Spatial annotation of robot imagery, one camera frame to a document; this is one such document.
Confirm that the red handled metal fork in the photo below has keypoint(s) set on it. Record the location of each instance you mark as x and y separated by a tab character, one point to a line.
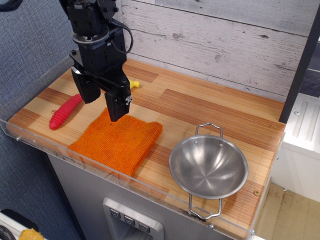
61	115

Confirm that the clear acrylic table guard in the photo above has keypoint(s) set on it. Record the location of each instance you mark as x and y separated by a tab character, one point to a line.
180	103

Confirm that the stainless steel two-handled bowl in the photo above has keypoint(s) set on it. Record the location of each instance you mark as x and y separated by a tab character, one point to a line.
209	167

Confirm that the white ribbed side unit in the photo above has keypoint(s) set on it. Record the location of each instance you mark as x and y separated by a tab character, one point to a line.
297	164

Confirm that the orange folded cloth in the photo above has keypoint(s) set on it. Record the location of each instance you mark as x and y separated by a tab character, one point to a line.
120	145

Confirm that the grey cabinet with dispenser panel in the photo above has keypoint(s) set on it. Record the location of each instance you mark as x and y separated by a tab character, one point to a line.
107	210

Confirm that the yellow toy banana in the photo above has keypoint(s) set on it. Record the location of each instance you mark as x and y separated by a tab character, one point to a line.
134	84

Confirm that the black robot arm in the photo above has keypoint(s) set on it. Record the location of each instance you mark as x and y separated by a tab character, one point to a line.
91	13

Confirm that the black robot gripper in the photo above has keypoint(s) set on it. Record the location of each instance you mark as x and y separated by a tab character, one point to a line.
98	65

